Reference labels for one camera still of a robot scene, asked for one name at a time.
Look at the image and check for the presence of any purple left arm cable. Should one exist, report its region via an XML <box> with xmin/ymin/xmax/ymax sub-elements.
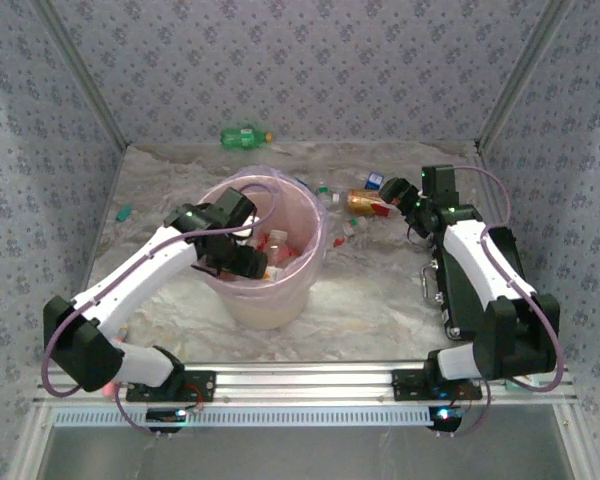
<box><xmin>40</xmin><ymin>182</ymin><xmax>279</xmax><ymax>436</ymax></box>

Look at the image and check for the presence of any green bottle yellow cap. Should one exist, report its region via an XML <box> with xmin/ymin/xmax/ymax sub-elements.
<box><xmin>219</xmin><ymin>126</ymin><xmax>277</xmax><ymax>150</ymax></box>

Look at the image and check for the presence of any grey marbled table cloth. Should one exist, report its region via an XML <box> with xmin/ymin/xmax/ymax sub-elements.
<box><xmin>62</xmin><ymin>142</ymin><xmax>546</xmax><ymax>364</ymax></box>

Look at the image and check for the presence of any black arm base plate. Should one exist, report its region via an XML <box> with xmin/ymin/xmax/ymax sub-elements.
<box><xmin>125</xmin><ymin>369</ymin><xmax>217</xmax><ymax>404</ymax></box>
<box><xmin>391</xmin><ymin>368</ymin><xmax>483</xmax><ymax>401</ymax></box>

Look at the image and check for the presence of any clear bottle white cap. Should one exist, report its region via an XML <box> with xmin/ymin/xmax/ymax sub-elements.
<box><xmin>268</xmin><ymin>228</ymin><xmax>301</xmax><ymax>266</ymax></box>

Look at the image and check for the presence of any slotted grey cable duct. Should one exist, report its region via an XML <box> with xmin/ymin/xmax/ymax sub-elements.
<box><xmin>52</xmin><ymin>405</ymin><xmax>434</xmax><ymax>429</ymax></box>

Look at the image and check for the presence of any black controller board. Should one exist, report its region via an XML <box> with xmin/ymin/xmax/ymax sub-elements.
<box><xmin>146</xmin><ymin>407</ymin><xmax>189</xmax><ymax>434</ymax></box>
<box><xmin>428</xmin><ymin>405</ymin><xmax>464</xmax><ymax>434</ymax></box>

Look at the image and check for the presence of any aluminium frame post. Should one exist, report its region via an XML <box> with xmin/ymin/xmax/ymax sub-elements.
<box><xmin>474</xmin><ymin>0</ymin><xmax>581</xmax><ymax>154</ymax></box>
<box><xmin>29</xmin><ymin>0</ymin><xmax>130</xmax><ymax>149</ymax></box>

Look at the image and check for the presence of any black case silver handle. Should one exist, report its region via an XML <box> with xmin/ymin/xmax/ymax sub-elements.
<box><xmin>419</xmin><ymin>227</ymin><xmax>526</xmax><ymax>342</ymax></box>

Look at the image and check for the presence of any aluminium mounting rail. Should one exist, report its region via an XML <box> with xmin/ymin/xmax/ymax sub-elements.
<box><xmin>32</xmin><ymin>362</ymin><xmax>580</xmax><ymax>406</ymax></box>

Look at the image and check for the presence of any clear bottle beige cap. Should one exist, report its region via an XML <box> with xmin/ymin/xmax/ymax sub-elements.
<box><xmin>342</xmin><ymin>215</ymin><xmax>376</xmax><ymax>239</ymax></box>

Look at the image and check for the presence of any beige plastic bin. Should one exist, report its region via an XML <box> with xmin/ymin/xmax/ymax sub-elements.
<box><xmin>194</xmin><ymin>167</ymin><xmax>329</xmax><ymax>331</ymax></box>

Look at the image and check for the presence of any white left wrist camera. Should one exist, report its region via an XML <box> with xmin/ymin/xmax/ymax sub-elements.
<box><xmin>228</xmin><ymin>215</ymin><xmax>262</xmax><ymax>240</ymax></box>

